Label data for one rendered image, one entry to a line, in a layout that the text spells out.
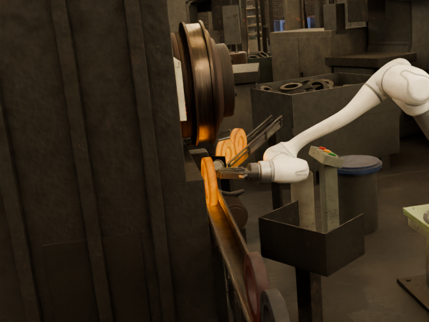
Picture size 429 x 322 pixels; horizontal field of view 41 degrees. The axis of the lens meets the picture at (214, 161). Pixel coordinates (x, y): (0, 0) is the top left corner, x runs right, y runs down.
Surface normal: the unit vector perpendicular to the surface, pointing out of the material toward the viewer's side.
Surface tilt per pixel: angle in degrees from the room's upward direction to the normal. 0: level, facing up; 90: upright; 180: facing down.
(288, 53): 90
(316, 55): 90
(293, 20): 90
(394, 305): 0
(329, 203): 90
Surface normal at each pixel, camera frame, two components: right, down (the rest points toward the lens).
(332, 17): -0.87, 0.19
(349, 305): -0.09, -0.97
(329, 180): 0.15, 0.23
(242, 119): -0.09, 0.26
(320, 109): 0.40, 0.19
